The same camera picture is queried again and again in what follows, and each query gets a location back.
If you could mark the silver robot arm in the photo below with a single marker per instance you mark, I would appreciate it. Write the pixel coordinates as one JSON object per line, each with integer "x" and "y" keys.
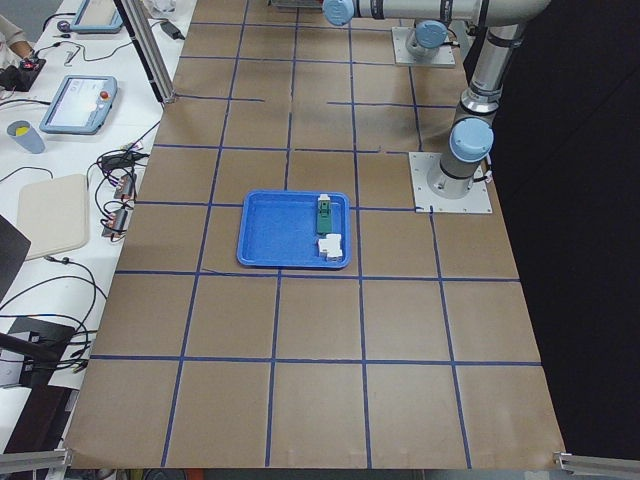
{"x": 426, "y": 37}
{"x": 471, "y": 136}

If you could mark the white circuit breaker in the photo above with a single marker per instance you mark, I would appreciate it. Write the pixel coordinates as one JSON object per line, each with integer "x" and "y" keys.
{"x": 330, "y": 247}

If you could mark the green terminal block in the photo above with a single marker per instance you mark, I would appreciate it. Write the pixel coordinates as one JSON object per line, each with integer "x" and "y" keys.
{"x": 324, "y": 215}

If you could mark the blue plastic tray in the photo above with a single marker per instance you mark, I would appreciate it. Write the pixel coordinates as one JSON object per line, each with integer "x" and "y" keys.
{"x": 278, "y": 229}

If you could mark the black power adapter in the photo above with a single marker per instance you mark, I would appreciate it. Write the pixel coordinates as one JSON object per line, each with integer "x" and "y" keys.
{"x": 171, "y": 30}

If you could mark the beige pad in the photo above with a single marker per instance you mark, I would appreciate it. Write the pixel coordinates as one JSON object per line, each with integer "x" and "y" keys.
{"x": 54, "y": 215}

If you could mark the near teach pendant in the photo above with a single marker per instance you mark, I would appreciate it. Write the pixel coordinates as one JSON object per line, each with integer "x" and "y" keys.
{"x": 81, "y": 105}

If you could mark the teach pendant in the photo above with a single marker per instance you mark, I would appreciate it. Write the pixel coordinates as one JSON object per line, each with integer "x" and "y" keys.
{"x": 81, "y": 105}
{"x": 96, "y": 17}

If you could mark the grey cup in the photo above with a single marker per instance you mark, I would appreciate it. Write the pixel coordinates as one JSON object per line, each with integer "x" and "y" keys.
{"x": 26, "y": 136}

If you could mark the far teach pendant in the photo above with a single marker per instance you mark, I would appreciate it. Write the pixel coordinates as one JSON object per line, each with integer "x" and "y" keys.
{"x": 96, "y": 17}

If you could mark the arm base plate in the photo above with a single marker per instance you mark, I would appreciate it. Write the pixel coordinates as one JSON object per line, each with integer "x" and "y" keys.
{"x": 408, "y": 52}
{"x": 435, "y": 192}

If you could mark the aluminium frame post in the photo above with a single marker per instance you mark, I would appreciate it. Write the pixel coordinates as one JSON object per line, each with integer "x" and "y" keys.
{"x": 133, "y": 16}

